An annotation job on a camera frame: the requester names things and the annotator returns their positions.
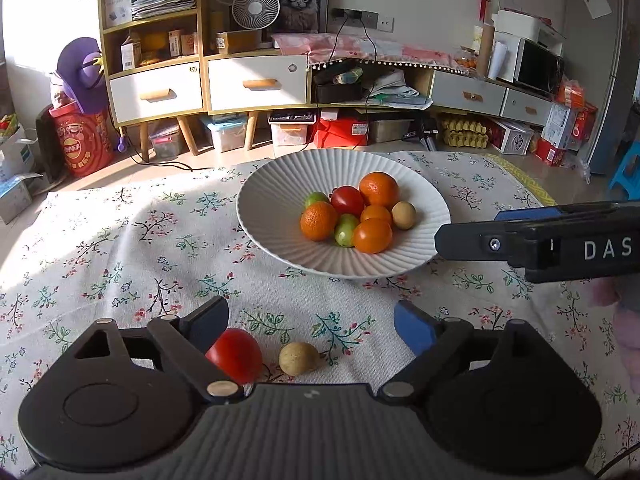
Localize red tomato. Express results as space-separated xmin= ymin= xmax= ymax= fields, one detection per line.
xmin=205 ymin=327 xmax=264 ymax=386
xmin=330 ymin=185 xmax=366 ymax=218

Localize white printed carton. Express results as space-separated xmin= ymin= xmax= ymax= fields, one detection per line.
xmin=492 ymin=120 xmax=533 ymax=156

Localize blue-lidded clear storage box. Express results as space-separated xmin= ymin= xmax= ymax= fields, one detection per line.
xmin=202 ymin=115 xmax=248 ymax=153

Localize wooden cabinet with white drawers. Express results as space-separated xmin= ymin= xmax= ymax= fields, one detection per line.
xmin=97 ymin=0 xmax=313 ymax=156

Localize orange mandarin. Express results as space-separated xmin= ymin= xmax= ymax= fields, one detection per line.
xmin=300 ymin=201 xmax=339 ymax=242
xmin=358 ymin=171 xmax=401 ymax=209

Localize microwave oven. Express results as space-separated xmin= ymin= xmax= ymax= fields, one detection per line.
xmin=492 ymin=30 xmax=566 ymax=96

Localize cardboard boxes pile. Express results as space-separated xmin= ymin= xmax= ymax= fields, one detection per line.
xmin=0 ymin=115 xmax=41 ymax=226

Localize white storage box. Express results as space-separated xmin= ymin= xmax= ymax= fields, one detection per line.
xmin=268 ymin=111 xmax=317 ymax=147

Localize orange tomato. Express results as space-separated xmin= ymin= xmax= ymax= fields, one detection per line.
xmin=352 ymin=218 xmax=394 ymax=255
xmin=360 ymin=204 xmax=393 ymax=226

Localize clear plastic storage box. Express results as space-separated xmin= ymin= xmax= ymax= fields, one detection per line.
xmin=149 ymin=122 xmax=186 ymax=158

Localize purple plush toy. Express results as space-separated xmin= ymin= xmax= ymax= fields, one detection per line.
xmin=50 ymin=37 xmax=108 ymax=116

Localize red carton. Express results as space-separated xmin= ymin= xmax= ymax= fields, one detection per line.
xmin=534 ymin=140 xmax=566 ymax=167

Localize stack of papers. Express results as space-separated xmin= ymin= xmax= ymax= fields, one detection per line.
xmin=130 ymin=0 xmax=198 ymax=21

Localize blue plastic stool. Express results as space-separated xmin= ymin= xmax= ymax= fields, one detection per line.
xmin=607 ymin=140 xmax=640 ymax=201

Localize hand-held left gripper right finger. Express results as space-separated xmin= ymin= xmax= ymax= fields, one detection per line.
xmin=377 ymin=299 xmax=566 ymax=406

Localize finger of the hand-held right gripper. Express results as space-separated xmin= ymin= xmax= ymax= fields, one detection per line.
xmin=434 ymin=222 xmax=526 ymax=263
xmin=494 ymin=201 xmax=640 ymax=225

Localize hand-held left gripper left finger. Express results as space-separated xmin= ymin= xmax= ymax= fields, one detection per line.
xmin=62 ymin=296 xmax=246 ymax=406

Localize pink fringed cloth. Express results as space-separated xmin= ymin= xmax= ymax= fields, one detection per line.
xmin=272 ymin=32 xmax=476 ymax=73

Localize low cabinet with grey drawers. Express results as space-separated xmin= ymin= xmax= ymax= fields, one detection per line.
xmin=430 ymin=70 xmax=556 ymax=126

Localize white ribbed plate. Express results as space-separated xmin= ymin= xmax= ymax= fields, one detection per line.
xmin=236 ymin=148 xmax=452 ymax=280

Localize red printed bucket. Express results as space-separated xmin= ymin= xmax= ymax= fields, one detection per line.
xmin=50 ymin=102 xmax=121 ymax=178

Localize wall power sockets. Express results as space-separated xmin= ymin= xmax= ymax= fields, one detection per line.
xmin=332 ymin=7 xmax=393 ymax=31

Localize small brown kiwi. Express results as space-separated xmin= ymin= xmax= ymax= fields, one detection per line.
xmin=278 ymin=341 xmax=319 ymax=377
xmin=391 ymin=201 xmax=417 ymax=230

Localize grey refrigerator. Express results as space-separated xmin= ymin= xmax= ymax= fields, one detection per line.
xmin=565 ymin=0 xmax=626 ymax=176

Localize egg cartons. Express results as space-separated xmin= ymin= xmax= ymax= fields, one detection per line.
xmin=437 ymin=115 xmax=493 ymax=150

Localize small white desk fan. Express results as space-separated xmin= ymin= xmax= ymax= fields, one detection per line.
xmin=231 ymin=0 xmax=281 ymax=46

